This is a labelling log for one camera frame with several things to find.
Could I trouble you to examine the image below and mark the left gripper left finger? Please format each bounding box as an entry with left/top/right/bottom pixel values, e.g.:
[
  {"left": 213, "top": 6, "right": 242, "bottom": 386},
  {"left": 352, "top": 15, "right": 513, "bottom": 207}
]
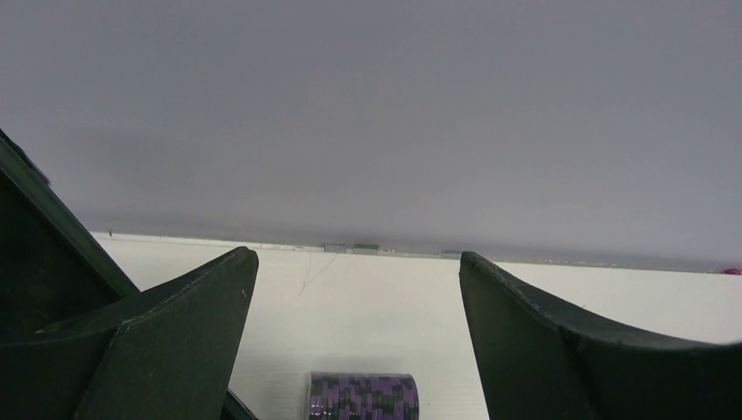
[{"left": 1, "top": 247, "right": 259, "bottom": 419}]

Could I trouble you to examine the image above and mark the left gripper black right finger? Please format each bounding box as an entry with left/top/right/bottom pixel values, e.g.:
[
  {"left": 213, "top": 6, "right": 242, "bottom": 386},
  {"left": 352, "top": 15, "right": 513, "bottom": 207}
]
[{"left": 459, "top": 251, "right": 741, "bottom": 419}]

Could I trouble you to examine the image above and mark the poker chip stack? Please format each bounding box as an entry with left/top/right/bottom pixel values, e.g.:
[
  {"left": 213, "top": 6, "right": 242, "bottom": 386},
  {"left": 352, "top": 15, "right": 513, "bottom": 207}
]
[{"left": 303, "top": 372, "right": 420, "bottom": 420}]

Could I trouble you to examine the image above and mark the black foam-lined carrying case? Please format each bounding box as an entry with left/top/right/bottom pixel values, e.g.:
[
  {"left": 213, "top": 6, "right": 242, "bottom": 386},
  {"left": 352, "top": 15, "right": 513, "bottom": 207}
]
[{"left": 1, "top": 136, "right": 253, "bottom": 419}]

